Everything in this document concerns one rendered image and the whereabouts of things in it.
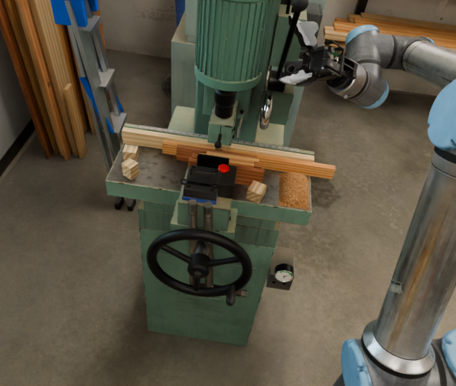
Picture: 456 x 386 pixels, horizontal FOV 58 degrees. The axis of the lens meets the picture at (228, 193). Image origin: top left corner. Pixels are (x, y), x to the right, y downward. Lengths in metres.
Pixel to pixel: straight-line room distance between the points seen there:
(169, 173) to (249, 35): 0.48
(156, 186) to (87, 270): 1.02
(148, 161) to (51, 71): 1.25
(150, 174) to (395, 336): 0.77
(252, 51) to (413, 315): 0.67
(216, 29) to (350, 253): 1.63
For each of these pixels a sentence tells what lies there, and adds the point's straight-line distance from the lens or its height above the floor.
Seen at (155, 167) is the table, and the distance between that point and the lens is 1.26.
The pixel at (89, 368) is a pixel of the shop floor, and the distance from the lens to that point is 1.91.
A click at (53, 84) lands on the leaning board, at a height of 0.50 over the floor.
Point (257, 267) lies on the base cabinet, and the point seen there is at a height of 0.60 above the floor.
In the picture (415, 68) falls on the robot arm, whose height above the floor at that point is 1.27.
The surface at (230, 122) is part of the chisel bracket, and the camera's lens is 1.17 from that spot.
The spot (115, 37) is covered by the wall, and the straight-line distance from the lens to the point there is 3.79.
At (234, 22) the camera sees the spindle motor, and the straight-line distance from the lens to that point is 0.97.
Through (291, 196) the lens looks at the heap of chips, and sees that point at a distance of 1.19.
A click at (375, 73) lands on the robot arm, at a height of 1.23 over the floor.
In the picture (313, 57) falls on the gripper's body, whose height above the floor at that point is 1.30.
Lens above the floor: 1.75
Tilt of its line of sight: 45 degrees down
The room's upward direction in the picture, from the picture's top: 8 degrees clockwise
